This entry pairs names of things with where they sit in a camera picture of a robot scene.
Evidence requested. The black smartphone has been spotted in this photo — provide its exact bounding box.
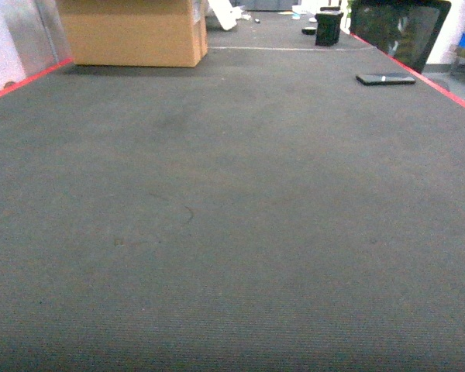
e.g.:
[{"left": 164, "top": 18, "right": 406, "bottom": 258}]
[{"left": 356, "top": 73, "right": 415, "bottom": 86}]

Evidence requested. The white device on table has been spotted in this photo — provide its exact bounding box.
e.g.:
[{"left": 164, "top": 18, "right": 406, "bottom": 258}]
[{"left": 205, "top": 0, "right": 243, "bottom": 31}]

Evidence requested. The small black flat object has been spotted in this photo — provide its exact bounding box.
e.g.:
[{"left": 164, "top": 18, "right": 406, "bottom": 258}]
[{"left": 301, "top": 26, "right": 317, "bottom": 35}]

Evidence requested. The black box stack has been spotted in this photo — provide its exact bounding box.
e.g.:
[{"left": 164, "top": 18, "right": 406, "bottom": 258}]
[{"left": 315, "top": 11, "right": 343, "bottom": 47}]

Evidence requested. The large cardboard box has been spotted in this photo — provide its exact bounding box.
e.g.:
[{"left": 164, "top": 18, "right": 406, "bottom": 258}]
[{"left": 57, "top": 0, "right": 208, "bottom": 67}]

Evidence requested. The black monitor screen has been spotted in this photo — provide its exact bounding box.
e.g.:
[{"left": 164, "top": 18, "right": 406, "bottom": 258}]
[{"left": 350, "top": 1, "right": 451, "bottom": 73}]

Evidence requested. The metal panel at left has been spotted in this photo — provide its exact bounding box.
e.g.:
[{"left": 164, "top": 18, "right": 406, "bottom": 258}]
[{"left": 1, "top": 0, "right": 71, "bottom": 77}]

